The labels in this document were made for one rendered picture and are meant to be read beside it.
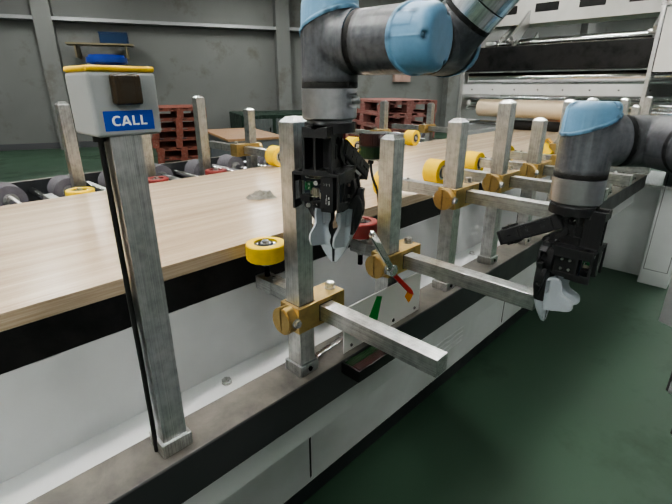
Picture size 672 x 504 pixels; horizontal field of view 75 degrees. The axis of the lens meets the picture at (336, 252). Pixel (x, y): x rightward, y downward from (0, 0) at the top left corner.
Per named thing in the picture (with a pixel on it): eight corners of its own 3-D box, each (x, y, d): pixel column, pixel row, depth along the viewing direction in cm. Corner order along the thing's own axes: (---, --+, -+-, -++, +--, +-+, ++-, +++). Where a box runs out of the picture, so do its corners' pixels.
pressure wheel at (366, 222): (383, 263, 106) (385, 218, 102) (361, 273, 101) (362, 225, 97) (358, 255, 112) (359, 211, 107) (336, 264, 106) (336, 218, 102)
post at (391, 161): (393, 345, 102) (405, 134, 85) (384, 352, 100) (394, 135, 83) (382, 340, 104) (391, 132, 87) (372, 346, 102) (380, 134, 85)
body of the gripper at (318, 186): (291, 212, 62) (287, 123, 58) (317, 198, 69) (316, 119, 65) (341, 218, 59) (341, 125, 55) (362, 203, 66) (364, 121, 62)
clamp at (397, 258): (419, 264, 100) (421, 243, 98) (382, 282, 91) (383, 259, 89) (399, 257, 104) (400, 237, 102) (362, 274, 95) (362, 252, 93)
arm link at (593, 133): (644, 102, 60) (581, 102, 60) (625, 181, 64) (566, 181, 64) (610, 100, 67) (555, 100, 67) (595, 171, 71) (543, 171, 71)
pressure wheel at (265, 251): (288, 283, 96) (286, 233, 92) (286, 299, 88) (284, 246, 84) (251, 284, 95) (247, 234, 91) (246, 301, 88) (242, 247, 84)
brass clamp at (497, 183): (520, 187, 129) (522, 170, 128) (499, 195, 120) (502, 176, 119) (499, 184, 133) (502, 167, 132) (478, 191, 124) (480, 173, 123)
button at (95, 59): (135, 72, 47) (132, 55, 47) (96, 71, 45) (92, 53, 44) (120, 73, 50) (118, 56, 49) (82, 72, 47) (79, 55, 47)
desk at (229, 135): (255, 177, 614) (252, 127, 590) (288, 196, 509) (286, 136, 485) (208, 181, 586) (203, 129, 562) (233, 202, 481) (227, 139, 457)
